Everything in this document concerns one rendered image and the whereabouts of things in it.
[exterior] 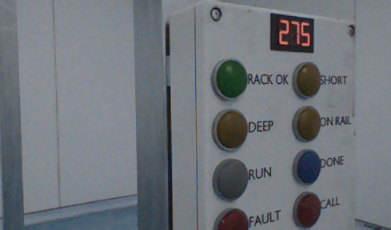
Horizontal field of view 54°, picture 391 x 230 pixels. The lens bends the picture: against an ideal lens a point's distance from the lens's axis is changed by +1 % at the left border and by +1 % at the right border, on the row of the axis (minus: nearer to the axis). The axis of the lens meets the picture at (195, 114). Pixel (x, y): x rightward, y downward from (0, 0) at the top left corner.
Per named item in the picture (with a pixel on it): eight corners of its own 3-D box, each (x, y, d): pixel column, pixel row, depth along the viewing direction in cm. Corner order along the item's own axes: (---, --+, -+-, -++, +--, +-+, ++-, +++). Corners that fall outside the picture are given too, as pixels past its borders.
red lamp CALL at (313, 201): (324, 224, 33) (324, 192, 32) (301, 231, 31) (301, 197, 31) (316, 222, 33) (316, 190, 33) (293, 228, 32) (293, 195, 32)
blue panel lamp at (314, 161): (324, 182, 32) (324, 149, 32) (301, 187, 31) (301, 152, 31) (316, 180, 33) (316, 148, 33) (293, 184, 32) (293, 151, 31)
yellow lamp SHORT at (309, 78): (324, 97, 32) (324, 63, 32) (301, 97, 31) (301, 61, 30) (316, 97, 33) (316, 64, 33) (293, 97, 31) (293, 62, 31)
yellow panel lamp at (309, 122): (324, 140, 32) (324, 106, 32) (301, 142, 31) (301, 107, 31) (316, 139, 33) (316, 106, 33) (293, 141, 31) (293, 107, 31)
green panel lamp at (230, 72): (250, 98, 28) (249, 59, 28) (219, 98, 26) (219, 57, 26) (243, 98, 28) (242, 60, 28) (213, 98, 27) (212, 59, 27)
